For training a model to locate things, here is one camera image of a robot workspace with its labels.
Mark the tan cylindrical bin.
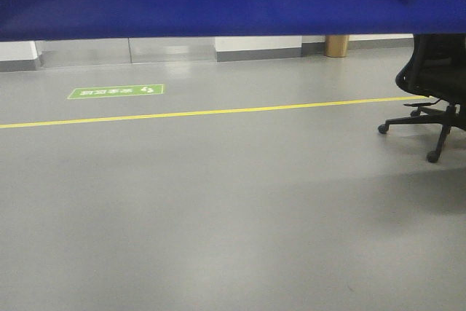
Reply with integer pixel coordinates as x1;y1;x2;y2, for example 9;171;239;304
324;35;350;58

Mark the green floor sign sticker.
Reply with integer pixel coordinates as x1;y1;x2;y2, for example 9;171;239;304
68;84;165;100

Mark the black office chair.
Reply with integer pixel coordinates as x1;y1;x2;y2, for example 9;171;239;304
378;33;465;163

